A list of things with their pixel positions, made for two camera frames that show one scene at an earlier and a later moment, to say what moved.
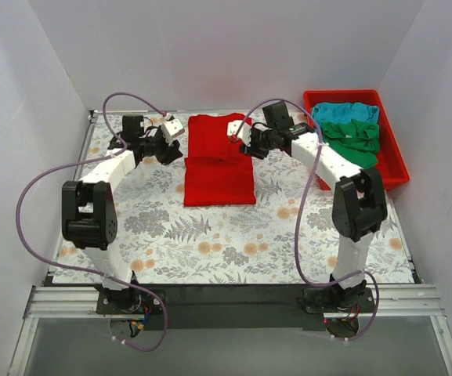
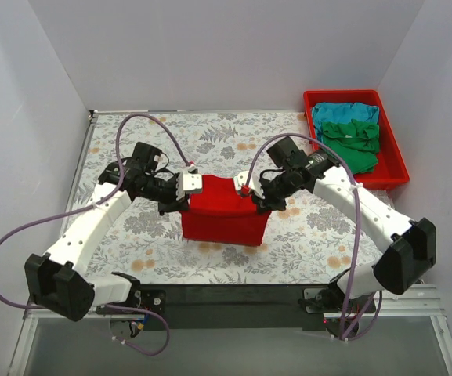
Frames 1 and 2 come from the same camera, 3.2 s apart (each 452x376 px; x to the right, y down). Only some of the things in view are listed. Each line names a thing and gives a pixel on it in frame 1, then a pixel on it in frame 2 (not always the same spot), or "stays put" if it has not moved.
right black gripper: x=253 y=143 → x=267 y=198
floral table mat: x=287 y=237 stays put
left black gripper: x=164 y=148 → x=175 y=200
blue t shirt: x=341 y=112 stays put
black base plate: x=235 y=308 stays put
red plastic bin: x=391 y=162 stays put
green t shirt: x=358 y=141 stays put
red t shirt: x=216 y=171 → x=218 y=213
